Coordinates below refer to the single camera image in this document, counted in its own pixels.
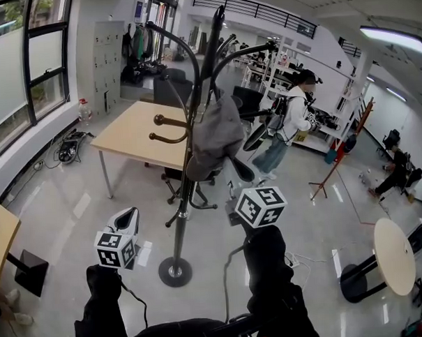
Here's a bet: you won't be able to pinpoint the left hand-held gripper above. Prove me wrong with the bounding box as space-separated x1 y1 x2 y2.
91 206 144 273

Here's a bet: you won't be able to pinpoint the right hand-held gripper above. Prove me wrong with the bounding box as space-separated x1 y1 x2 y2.
223 156 290 232

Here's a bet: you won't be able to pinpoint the grey baseball cap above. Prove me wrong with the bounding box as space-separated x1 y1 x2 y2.
182 91 248 182

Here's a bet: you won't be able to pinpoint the black metal coat rack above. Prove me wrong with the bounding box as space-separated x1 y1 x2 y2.
142 2 291 290

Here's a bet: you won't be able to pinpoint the person's right forearm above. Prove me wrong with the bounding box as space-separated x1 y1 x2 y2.
241 223 322 337

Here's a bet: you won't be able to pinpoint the person's left forearm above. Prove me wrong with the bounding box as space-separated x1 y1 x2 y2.
70 262 131 337

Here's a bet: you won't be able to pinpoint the brown wooden coat stand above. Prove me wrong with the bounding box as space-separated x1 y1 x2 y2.
304 98 381 202

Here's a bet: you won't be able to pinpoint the black office chair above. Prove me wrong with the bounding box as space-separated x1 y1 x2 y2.
151 66 196 111
375 128 402 158
160 163 220 213
231 84 266 125

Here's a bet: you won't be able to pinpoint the light wooden table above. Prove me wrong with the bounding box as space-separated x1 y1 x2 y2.
87 98 199 201

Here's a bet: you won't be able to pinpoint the dark hanging bag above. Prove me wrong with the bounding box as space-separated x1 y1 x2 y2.
342 135 359 154

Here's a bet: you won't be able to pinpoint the clear plastic water jug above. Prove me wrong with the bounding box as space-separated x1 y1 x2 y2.
77 97 93 127

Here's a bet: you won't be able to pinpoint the small wooden desk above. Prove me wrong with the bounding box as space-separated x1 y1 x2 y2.
0 193 51 300

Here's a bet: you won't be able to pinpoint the person's torso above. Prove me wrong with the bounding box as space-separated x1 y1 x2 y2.
126 308 322 337

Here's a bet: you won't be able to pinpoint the grey metal lockers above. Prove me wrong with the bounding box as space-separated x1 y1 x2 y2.
91 20 130 117

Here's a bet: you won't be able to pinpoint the black balcony railing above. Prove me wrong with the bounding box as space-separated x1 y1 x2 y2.
192 0 319 44

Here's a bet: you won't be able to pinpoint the round wooden table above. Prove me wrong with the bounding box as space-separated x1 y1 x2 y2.
337 216 419 306

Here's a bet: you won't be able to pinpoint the large black-framed window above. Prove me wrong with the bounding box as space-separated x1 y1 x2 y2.
0 0 82 166

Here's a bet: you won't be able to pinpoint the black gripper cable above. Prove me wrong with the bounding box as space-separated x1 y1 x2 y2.
116 278 150 331
220 244 253 322

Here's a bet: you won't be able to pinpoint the black device with cables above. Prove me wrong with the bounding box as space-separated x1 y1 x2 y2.
54 128 93 165

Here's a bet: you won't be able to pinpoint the clothes rail with garments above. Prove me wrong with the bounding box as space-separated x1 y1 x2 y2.
118 22 160 86

